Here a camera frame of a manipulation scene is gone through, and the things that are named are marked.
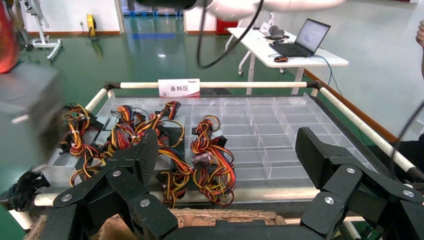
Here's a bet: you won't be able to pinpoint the brown cardboard divider box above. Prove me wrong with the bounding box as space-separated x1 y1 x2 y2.
24 207 289 240

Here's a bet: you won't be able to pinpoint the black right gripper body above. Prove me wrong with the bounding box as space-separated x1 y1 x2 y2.
135 0 199 11

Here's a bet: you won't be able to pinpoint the clear plastic divider tray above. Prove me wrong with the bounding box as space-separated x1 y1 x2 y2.
96 93 379 190

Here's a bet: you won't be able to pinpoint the white office table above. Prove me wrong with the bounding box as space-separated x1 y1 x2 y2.
224 27 349 95

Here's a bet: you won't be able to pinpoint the black round floor object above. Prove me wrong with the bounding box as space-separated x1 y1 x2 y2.
199 87 232 98

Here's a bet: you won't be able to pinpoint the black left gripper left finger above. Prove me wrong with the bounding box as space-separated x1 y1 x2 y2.
52 128 180 240

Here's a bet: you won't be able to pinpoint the blue laptop cable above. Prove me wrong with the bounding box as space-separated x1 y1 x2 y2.
311 54 344 99

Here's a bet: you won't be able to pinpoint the white metal stand base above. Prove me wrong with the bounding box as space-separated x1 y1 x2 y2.
18 0 64 62

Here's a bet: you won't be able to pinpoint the white red rack sign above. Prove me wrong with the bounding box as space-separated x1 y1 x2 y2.
158 78 201 99

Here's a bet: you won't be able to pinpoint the black laptop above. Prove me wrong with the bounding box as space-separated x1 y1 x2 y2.
268 18 332 58

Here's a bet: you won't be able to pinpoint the operator hand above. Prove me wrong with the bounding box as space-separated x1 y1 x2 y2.
415 20 424 51

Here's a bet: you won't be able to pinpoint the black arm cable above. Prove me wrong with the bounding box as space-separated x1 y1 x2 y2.
389 99 424 173
197 0 266 69

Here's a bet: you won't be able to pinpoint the blue pallet row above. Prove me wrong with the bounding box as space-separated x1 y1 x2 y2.
121 9 184 17

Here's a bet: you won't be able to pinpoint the red cabinet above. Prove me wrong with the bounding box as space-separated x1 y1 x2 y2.
215 18 239 36

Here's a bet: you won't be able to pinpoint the operator dark trousers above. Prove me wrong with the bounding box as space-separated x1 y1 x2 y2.
395 134 424 181

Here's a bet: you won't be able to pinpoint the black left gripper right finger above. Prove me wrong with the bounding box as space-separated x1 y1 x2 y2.
294 126 424 239

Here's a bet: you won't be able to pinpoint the yellow floor device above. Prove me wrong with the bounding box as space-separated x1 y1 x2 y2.
86 13 98 38

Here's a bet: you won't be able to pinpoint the black cable bundle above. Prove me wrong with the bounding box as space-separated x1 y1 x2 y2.
7 168 51 213

